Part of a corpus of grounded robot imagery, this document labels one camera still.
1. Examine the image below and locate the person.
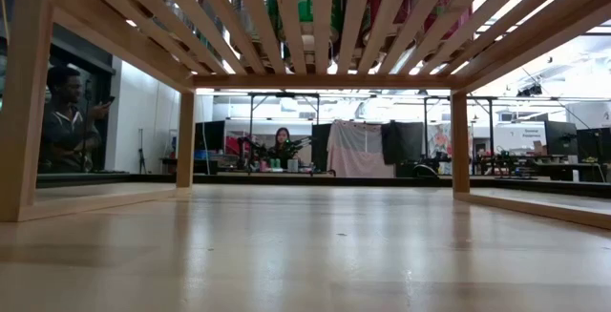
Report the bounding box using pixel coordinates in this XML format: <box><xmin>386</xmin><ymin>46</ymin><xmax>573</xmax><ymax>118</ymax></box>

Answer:
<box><xmin>270</xmin><ymin>127</ymin><xmax>298</xmax><ymax>170</ymax></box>
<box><xmin>38</xmin><ymin>66</ymin><xmax>116</xmax><ymax>174</ymax></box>

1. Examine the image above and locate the green Sprite can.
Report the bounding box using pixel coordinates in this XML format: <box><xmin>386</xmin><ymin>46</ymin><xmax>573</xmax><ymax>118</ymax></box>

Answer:
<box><xmin>264</xmin><ymin>0</ymin><xmax>343</xmax><ymax>65</ymax></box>

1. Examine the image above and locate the black tripod stand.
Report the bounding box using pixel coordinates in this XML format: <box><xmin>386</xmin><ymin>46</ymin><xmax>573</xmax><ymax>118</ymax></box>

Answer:
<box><xmin>137</xmin><ymin>128</ymin><xmax>149</xmax><ymax>175</ymax></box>

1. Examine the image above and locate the wooden slatted shelf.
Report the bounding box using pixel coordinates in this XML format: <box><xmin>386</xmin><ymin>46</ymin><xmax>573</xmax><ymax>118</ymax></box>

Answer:
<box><xmin>0</xmin><ymin>0</ymin><xmax>611</xmax><ymax>231</ymax></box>

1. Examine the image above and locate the pink hanging cloth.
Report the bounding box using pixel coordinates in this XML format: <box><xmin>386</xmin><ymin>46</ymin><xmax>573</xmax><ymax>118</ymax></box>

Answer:
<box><xmin>327</xmin><ymin>119</ymin><xmax>395</xmax><ymax>178</ymax></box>

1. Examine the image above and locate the black hanging cloth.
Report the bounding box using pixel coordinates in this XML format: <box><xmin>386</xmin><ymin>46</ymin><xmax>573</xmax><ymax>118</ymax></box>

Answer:
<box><xmin>381</xmin><ymin>120</ymin><xmax>426</xmax><ymax>166</ymax></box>

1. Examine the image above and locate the black gantry frame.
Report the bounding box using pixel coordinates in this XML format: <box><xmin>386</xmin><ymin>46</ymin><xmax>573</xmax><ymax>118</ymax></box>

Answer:
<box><xmin>247</xmin><ymin>91</ymin><xmax>321</xmax><ymax>175</ymax></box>
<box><xmin>423</xmin><ymin>94</ymin><xmax>495</xmax><ymax>175</ymax></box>

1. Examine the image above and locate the black aluminium table frame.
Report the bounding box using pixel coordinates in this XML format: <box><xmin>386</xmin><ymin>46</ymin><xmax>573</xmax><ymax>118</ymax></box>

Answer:
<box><xmin>35</xmin><ymin>171</ymin><xmax>611</xmax><ymax>199</ymax></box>

